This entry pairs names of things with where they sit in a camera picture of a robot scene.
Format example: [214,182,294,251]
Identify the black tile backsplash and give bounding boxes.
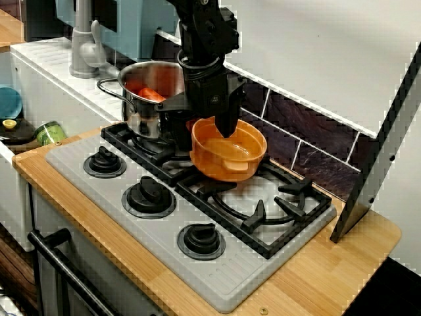
[151,32,376,202]

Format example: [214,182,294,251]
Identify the black oven door handle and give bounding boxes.
[28,228,122,316]

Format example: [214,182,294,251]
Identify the black stove knob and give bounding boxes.
[82,146,128,180]
[176,223,227,262]
[121,176,178,221]

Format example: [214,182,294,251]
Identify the stainless steel pot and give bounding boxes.
[97,61,195,141]

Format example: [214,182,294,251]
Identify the wooden countertop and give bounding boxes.
[12,126,402,316]

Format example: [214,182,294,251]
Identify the grey toy faucet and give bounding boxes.
[68,0,108,80]

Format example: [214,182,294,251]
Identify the white oven front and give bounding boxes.
[29,187,165,316]

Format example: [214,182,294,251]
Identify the black burner grate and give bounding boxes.
[175,161,333,261]
[100,122,198,187]

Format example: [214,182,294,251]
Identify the white sink counter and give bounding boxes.
[0,36,126,254]

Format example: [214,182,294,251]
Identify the teal plate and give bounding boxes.
[0,86,24,121]

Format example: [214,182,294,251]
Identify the orange plastic pot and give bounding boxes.
[189,117,268,182]

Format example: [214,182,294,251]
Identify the orange toy carrot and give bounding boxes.
[137,87,167,103]

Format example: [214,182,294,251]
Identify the grey stove top panel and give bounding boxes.
[45,131,338,314]

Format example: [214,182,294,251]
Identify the black hood support post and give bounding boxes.
[330,42,421,244]

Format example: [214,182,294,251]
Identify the green can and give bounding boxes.
[34,120,68,147]

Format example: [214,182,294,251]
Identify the dark tray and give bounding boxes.
[0,120,39,145]

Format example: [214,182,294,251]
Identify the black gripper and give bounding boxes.
[156,64,247,155]

